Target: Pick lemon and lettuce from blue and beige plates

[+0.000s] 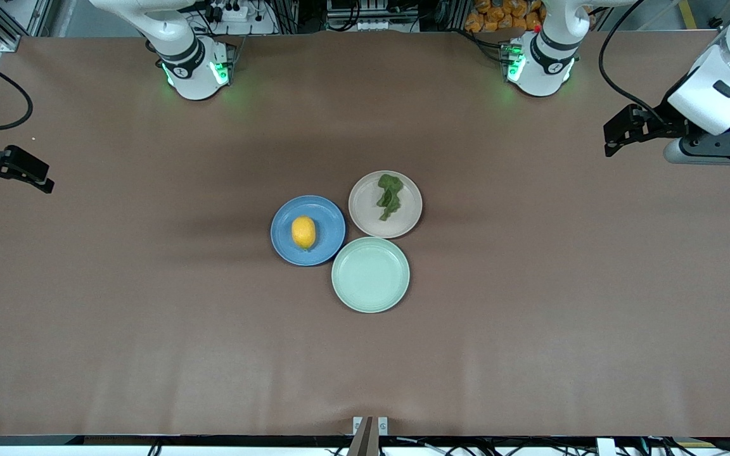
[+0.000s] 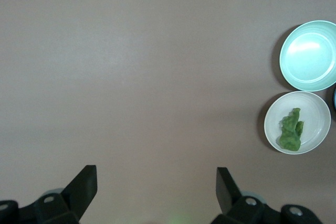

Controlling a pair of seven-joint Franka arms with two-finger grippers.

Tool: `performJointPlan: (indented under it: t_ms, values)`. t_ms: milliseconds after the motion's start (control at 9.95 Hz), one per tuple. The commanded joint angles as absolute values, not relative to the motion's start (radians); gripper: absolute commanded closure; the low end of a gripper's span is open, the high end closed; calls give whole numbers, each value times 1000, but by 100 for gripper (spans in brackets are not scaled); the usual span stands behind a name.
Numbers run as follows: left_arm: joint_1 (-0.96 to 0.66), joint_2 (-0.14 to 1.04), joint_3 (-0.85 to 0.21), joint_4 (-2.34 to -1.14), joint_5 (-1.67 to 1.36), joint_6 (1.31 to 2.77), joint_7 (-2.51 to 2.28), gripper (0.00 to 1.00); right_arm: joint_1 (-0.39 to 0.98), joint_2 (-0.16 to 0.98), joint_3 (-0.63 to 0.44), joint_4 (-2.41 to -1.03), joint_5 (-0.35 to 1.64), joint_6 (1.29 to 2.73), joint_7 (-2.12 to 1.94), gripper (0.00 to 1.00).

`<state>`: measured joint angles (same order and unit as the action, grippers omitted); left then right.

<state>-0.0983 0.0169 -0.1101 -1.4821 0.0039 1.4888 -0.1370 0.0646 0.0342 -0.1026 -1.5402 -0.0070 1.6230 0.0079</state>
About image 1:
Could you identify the light green plate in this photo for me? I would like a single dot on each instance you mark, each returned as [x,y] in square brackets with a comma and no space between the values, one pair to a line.
[371,275]

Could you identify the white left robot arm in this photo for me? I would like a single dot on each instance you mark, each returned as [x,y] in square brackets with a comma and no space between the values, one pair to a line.
[545,57]

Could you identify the beige plate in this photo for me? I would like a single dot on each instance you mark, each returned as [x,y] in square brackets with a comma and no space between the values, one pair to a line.
[365,209]

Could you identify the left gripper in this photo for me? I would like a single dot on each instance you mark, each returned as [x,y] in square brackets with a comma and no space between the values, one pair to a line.
[668,118]

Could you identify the metal table edge bracket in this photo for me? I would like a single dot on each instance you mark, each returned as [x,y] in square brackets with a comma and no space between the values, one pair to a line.
[368,437]

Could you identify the white power strip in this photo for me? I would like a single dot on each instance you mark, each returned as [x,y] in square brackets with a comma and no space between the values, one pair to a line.
[238,12]

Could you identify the blue plate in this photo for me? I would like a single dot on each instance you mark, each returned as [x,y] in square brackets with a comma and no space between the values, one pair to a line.
[327,218]

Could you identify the brown table cover sheet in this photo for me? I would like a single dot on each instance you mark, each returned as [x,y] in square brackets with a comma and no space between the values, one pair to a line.
[149,348]

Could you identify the aluminium frame profile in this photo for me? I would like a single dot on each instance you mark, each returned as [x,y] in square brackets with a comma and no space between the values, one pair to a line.
[7,28]

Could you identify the green lettuce leaf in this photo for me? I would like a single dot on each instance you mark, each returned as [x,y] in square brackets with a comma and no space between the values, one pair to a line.
[390,195]

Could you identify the bag of orange items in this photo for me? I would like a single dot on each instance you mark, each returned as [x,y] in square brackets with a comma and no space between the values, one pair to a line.
[498,16]

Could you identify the yellow lemon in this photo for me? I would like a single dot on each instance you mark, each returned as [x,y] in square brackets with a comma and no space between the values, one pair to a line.
[303,232]

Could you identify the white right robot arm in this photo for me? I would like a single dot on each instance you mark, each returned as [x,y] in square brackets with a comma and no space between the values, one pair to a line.
[187,63]

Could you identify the white electronic device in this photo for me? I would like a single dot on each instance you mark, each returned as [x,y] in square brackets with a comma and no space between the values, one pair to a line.
[371,24]

